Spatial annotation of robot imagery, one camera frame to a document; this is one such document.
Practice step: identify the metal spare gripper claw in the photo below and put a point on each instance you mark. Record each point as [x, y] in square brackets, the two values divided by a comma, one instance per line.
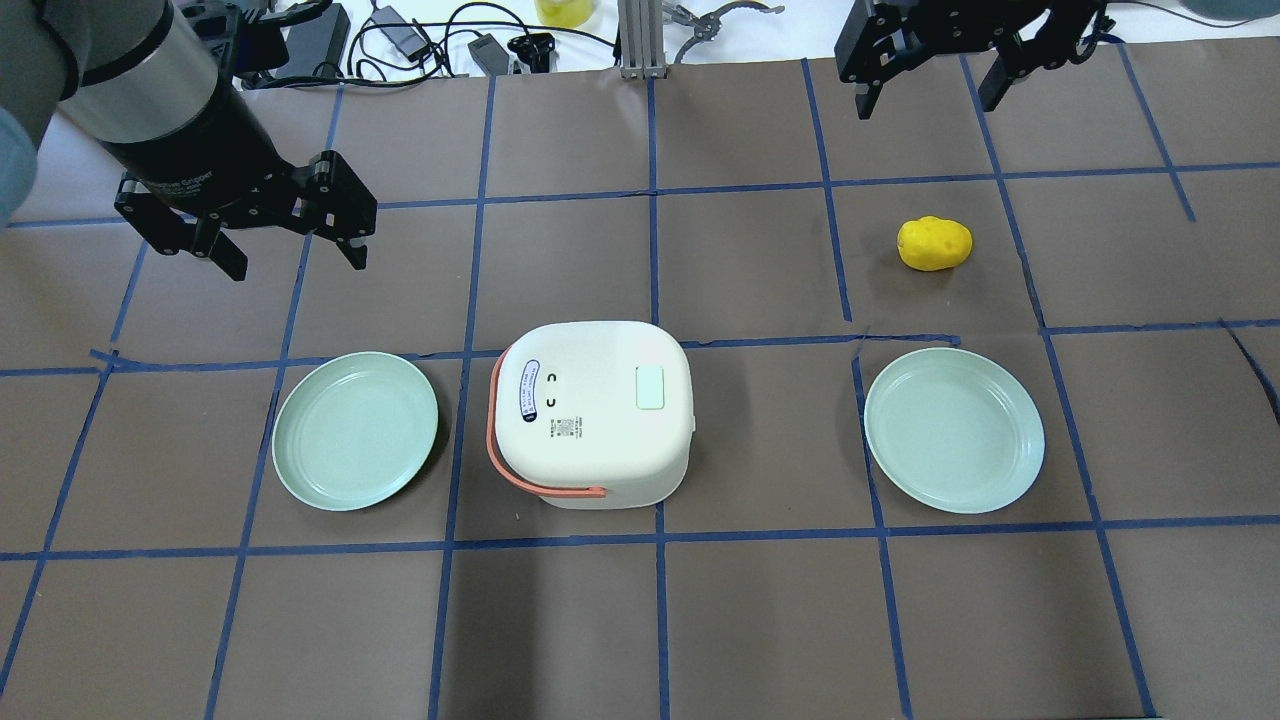
[707, 26]

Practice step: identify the aluminium frame post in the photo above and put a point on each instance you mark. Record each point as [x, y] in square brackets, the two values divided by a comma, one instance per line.
[640, 40]

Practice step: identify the small black charger box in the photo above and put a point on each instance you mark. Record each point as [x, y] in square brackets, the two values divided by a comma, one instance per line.
[491, 57]

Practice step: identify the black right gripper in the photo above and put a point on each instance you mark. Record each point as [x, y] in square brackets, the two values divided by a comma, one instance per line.
[958, 35]

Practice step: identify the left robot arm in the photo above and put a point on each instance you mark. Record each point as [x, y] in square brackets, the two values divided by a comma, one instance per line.
[151, 83]

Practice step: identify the black power adapter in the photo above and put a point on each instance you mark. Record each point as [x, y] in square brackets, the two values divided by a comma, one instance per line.
[401, 34]

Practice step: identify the yellow cup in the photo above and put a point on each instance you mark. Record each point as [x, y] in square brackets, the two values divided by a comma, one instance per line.
[564, 14]

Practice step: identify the yellow toy potato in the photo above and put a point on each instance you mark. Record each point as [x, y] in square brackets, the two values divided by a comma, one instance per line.
[933, 244]

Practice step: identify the green plate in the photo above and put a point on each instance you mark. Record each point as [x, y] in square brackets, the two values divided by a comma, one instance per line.
[954, 430]
[355, 431]

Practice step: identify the black laptop power brick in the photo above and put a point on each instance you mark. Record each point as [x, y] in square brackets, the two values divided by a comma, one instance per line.
[315, 47]

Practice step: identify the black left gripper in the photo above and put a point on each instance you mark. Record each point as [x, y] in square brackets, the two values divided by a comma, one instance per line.
[195, 135]

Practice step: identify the white rice cooker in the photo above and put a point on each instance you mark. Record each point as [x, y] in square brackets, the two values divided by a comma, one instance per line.
[592, 415]

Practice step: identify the right green plate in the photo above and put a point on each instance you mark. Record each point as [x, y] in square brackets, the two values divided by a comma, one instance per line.
[954, 430]

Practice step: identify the left green plate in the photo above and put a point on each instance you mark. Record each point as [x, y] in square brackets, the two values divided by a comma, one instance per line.
[355, 431]

